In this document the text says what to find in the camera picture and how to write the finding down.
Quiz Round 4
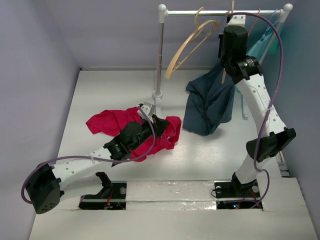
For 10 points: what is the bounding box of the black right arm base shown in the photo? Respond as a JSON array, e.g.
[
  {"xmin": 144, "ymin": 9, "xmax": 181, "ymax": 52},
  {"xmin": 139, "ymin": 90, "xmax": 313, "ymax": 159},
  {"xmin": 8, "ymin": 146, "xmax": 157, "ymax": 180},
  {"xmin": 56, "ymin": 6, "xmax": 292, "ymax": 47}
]
[{"xmin": 210, "ymin": 173, "xmax": 263, "ymax": 210}]

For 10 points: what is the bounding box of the white clothes rack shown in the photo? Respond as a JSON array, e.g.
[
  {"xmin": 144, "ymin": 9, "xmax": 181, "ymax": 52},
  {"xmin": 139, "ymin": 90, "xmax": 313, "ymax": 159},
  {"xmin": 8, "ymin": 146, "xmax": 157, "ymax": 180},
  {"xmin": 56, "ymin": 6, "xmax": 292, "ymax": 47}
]
[{"xmin": 152, "ymin": 3, "xmax": 293, "ymax": 117}]

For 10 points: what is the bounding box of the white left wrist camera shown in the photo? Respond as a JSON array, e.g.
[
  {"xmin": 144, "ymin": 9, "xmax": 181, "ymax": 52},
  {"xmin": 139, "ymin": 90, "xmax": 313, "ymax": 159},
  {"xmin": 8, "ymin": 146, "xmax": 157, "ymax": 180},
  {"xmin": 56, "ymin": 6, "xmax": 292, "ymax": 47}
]
[{"xmin": 137, "ymin": 102, "xmax": 156, "ymax": 119}]

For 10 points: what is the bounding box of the turquoise t shirt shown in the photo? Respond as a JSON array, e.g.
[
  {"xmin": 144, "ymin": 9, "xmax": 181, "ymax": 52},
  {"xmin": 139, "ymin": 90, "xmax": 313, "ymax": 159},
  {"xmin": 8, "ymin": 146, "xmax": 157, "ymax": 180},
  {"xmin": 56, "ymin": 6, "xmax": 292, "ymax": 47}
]
[{"xmin": 246, "ymin": 26, "xmax": 279, "ymax": 64}]

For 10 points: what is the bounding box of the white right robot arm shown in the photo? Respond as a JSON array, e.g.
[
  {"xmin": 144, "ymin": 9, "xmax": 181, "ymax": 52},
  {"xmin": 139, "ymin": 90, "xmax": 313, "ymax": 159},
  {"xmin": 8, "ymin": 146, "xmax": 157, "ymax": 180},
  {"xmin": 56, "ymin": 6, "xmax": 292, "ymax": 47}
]
[{"xmin": 218, "ymin": 25, "xmax": 296, "ymax": 196}]

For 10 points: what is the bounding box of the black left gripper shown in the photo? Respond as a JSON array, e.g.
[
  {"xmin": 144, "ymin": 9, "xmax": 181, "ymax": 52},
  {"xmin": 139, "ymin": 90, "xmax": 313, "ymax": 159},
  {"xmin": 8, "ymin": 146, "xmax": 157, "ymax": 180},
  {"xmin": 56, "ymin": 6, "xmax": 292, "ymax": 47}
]
[{"xmin": 129, "ymin": 114, "xmax": 168, "ymax": 152}]

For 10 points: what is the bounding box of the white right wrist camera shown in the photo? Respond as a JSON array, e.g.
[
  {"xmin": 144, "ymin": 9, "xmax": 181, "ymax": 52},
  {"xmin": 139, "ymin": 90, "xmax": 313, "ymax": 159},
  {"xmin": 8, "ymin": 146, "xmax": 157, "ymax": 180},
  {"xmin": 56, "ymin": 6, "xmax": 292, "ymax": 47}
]
[{"xmin": 227, "ymin": 14, "xmax": 246, "ymax": 28}]

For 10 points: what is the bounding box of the blue hanger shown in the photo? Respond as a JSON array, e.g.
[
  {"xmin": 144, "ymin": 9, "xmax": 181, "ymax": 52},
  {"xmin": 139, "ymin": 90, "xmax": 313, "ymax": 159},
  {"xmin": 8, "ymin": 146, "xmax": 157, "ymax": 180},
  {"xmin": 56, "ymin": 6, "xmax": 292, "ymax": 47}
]
[{"xmin": 264, "ymin": 8, "xmax": 279, "ymax": 38}]

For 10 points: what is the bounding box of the beige wooden hanger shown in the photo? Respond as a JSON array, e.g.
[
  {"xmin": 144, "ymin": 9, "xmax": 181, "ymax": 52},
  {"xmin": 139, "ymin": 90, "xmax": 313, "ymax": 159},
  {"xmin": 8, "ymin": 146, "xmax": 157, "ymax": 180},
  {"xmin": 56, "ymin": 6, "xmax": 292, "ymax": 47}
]
[
  {"xmin": 221, "ymin": 0, "xmax": 235, "ymax": 84},
  {"xmin": 164, "ymin": 7, "xmax": 219, "ymax": 80}
]

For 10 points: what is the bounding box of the pink hanger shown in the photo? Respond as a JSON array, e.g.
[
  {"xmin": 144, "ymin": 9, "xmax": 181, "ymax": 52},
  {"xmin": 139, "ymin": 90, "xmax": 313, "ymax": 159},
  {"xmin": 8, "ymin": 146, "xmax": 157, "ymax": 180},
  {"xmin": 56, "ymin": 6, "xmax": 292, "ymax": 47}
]
[{"xmin": 248, "ymin": 8, "xmax": 261, "ymax": 37}]

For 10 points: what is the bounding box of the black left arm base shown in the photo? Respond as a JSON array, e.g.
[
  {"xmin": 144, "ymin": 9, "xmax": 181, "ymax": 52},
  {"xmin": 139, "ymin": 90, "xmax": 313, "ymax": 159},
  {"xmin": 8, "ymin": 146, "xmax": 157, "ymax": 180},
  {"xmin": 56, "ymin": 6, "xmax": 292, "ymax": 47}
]
[{"xmin": 78, "ymin": 172, "xmax": 127, "ymax": 211}]

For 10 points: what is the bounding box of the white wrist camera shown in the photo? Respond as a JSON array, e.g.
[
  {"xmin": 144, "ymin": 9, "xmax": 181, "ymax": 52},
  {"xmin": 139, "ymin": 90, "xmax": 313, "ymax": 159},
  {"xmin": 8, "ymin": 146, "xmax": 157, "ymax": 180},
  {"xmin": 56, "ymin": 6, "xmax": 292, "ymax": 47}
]
[
  {"xmin": 227, "ymin": 14, "xmax": 246, "ymax": 28},
  {"xmin": 137, "ymin": 102, "xmax": 156, "ymax": 119}
]

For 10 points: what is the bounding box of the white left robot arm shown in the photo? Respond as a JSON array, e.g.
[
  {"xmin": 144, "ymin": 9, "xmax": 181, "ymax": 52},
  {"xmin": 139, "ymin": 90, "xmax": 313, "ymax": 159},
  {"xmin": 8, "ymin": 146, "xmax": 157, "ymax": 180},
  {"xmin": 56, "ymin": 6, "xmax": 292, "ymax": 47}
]
[{"xmin": 21, "ymin": 115, "xmax": 169, "ymax": 215}]

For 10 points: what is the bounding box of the dark teal t shirt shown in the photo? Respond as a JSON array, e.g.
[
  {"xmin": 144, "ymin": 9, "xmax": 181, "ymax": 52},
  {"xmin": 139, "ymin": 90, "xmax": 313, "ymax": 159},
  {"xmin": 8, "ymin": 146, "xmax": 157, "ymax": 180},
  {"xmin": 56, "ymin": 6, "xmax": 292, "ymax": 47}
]
[{"xmin": 182, "ymin": 64, "xmax": 235, "ymax": 136}]

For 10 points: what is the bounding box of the red t shirt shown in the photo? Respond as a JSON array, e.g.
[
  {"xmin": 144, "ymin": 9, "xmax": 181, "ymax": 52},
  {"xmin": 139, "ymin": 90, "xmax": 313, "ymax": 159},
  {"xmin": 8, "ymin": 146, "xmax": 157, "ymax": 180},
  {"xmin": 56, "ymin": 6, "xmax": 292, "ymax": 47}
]
[{"xmin": 86, "ymin": 106, "xmax": 182, "ymax": 162}]

